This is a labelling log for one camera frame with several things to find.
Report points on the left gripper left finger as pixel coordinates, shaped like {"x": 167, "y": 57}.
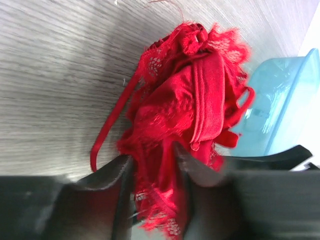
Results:
{"x": 97, "y": 207}

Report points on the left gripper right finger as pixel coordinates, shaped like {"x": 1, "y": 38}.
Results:
{"x": 252, "y": 198}

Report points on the red lace bra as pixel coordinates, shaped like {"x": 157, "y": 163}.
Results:
{"x": 188, "y": 87}

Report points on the blue plastic tub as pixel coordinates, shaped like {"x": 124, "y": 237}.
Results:
{"x": 285, "y": 90}

